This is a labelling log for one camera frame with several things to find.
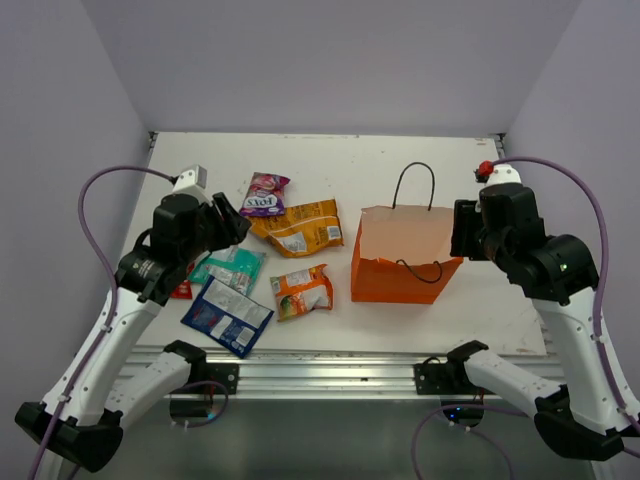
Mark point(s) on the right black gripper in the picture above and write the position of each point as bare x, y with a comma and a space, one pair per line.
466, 217

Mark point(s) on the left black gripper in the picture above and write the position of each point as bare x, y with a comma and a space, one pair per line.
237, 226

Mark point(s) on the teal Fox's candy bag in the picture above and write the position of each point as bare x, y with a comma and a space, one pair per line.
235, 267

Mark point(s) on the purple Fox's candy bag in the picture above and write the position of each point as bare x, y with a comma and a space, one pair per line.
265, 196

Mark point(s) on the orange paper bag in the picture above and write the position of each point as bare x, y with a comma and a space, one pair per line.
402, 252

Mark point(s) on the red snack packet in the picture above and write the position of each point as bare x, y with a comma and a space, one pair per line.
183, 291

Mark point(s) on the yellow chips bag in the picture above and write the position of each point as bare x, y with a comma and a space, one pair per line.
302, 230

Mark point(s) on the blue snack packet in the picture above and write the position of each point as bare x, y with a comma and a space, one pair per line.
231, 319

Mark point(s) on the orange snack packet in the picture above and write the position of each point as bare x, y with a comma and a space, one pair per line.
298, 293

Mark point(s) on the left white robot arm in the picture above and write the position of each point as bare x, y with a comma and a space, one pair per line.
84, 417

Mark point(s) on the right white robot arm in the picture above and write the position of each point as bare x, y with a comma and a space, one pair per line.
589, 414

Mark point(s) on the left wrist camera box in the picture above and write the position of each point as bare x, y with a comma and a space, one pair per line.
191, 180

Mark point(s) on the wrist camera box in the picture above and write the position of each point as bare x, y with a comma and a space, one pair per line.
191, 180
489, 173

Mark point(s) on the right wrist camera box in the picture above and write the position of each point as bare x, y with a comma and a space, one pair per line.
489, 173

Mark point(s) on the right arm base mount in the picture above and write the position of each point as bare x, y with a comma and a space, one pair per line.
434, 377

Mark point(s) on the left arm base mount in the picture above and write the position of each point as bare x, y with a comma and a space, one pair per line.
220, 377

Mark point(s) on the aluminium rail frame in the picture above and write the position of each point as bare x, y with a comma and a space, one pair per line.
315, 375

